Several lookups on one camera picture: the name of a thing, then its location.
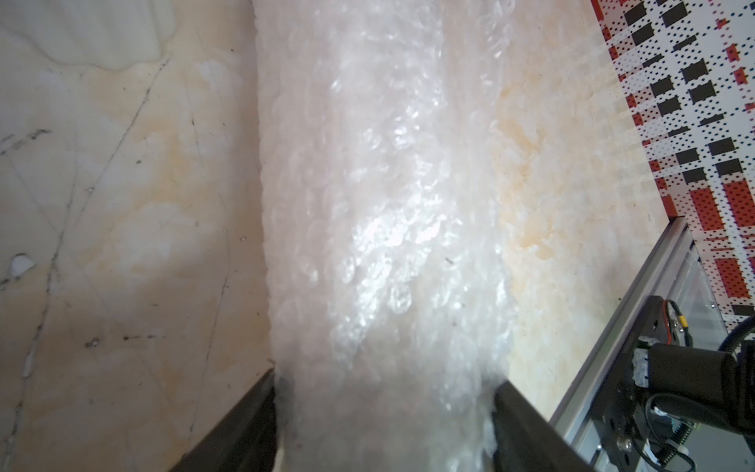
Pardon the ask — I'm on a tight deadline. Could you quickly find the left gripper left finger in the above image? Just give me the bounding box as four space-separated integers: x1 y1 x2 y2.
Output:
171 370 277 472

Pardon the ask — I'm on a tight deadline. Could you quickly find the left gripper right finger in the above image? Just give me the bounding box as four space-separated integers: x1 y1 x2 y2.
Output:
492 381 592 472

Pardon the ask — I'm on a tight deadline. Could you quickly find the bubble wrap sheet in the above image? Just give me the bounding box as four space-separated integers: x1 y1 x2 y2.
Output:
253 1 516 471

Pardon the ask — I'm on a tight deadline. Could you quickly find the small white ribbed vase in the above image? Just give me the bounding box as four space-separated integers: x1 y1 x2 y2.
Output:
1 0 178 70

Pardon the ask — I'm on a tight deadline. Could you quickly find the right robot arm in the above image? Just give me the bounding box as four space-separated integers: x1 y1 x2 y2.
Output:
644 319 754 439

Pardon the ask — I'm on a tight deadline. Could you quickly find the aluminium front rail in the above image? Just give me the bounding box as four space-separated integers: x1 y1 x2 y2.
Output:
547 216 755 472

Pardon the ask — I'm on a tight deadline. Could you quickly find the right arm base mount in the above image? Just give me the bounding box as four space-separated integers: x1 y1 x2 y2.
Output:
588 295 682 471

